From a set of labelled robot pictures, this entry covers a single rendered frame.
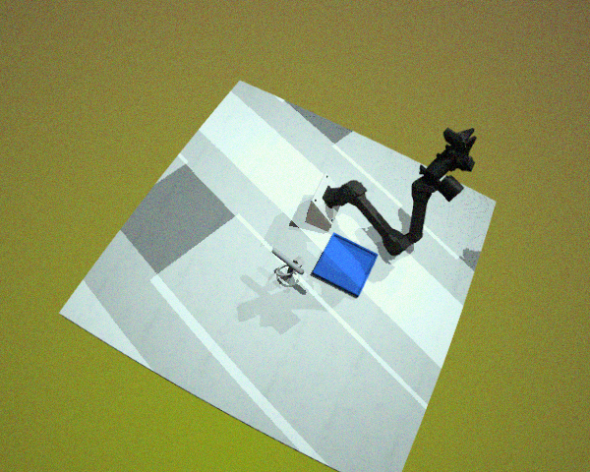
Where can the blue tray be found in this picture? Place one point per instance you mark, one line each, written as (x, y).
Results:
(345, 264)

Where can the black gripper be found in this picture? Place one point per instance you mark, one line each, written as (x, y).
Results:
(459, 141)

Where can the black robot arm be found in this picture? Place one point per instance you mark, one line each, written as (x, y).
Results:
(353, 192)

